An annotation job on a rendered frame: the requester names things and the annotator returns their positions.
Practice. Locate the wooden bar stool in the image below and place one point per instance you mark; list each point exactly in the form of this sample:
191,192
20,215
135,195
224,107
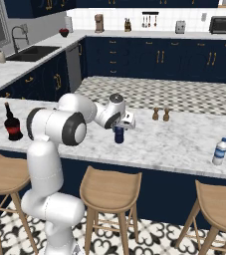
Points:
109,196
217,212
5,186

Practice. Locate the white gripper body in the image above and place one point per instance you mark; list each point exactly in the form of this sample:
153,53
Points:
129,121

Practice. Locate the brown coffee machine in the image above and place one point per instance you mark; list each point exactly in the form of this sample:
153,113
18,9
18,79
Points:
99,23

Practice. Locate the dark glass bottle red label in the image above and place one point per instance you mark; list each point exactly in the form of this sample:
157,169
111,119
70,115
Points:
12,126

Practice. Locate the black rail with hanging utensils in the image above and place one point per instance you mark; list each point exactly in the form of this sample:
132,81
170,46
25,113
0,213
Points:
150,19

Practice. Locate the black kitchen sink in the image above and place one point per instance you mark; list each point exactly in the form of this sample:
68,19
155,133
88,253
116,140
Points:
33,53

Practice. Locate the navy wall cupboard run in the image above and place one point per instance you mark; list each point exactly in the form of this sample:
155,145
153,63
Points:
111,4

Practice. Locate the navy sink cupboard run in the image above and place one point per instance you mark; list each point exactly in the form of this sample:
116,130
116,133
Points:
35,83

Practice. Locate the white paper towel roll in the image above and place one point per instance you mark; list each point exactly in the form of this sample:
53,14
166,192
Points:
69,24

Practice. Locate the silver toaster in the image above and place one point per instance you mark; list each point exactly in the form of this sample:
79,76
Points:
180,27

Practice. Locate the brown wooden pepper shaker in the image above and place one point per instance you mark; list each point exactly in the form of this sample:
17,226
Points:
155,114
166,115

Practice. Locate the white soap dispenser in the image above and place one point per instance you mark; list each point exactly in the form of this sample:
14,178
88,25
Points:
1,55

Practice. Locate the white wall socket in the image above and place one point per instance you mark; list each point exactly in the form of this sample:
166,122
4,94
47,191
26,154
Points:
204,17

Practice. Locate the dark red bowl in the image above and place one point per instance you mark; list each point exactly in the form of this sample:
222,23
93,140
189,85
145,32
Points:
64,32

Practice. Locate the wooden knife block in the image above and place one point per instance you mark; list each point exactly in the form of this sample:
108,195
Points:
127,25

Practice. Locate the steel sink tap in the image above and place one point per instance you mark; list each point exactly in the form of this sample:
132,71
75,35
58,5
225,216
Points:
18,36

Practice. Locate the navy base cupboard run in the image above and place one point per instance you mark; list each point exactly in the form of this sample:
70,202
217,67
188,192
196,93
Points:
164,59

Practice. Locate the black toaster oven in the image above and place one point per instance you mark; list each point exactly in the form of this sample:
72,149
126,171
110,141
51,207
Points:
224,25

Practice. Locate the clear plastic bottle blue label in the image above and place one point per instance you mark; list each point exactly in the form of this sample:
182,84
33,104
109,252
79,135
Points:
219,153

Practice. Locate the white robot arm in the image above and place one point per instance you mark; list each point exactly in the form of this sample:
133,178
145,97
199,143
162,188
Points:
48,139

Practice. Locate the steel dishwasher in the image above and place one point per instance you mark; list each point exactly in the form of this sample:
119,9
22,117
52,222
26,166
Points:
73,68

